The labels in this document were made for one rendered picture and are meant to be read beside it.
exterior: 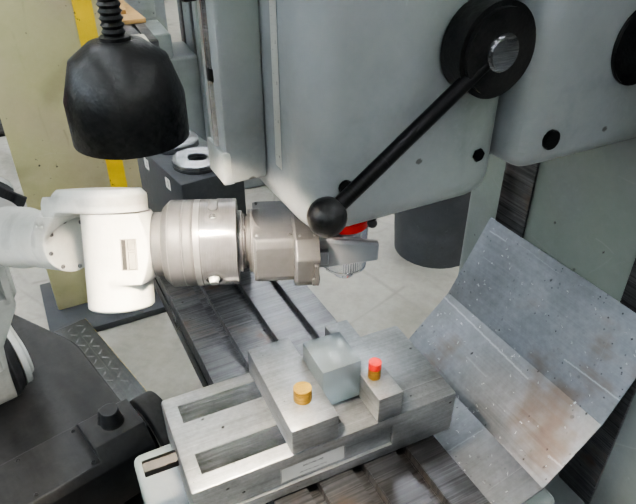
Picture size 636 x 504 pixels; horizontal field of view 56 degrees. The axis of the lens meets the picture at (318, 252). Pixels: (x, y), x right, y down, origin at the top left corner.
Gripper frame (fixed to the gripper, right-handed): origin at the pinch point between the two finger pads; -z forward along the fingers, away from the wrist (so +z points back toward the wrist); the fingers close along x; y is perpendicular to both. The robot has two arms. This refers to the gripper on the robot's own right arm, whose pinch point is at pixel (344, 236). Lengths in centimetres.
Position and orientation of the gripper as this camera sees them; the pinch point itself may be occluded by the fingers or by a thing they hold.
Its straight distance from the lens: 62.4
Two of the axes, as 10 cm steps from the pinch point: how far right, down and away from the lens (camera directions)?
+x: -1.0, -5.5, 8.3
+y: -0.2, 8.3, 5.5
